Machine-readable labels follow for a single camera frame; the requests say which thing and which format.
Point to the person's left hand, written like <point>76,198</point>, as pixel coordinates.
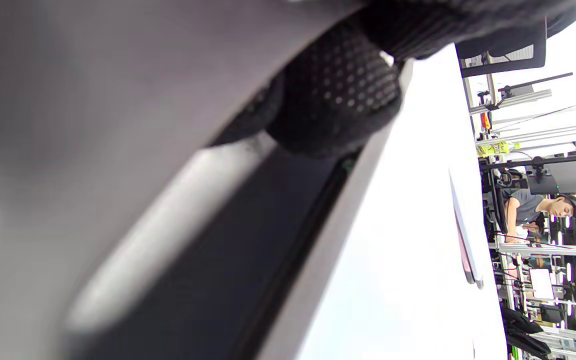
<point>338,90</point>

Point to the blue cutting board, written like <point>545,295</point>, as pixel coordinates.
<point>93,100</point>
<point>465,210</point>

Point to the pink cutting board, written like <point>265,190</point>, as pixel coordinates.
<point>464,260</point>

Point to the black monitor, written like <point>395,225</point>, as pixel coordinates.
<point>563,177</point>

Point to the black jacket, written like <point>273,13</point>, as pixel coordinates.
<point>523,325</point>

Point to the aluminium workbench frame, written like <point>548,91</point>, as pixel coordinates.
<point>543,249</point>

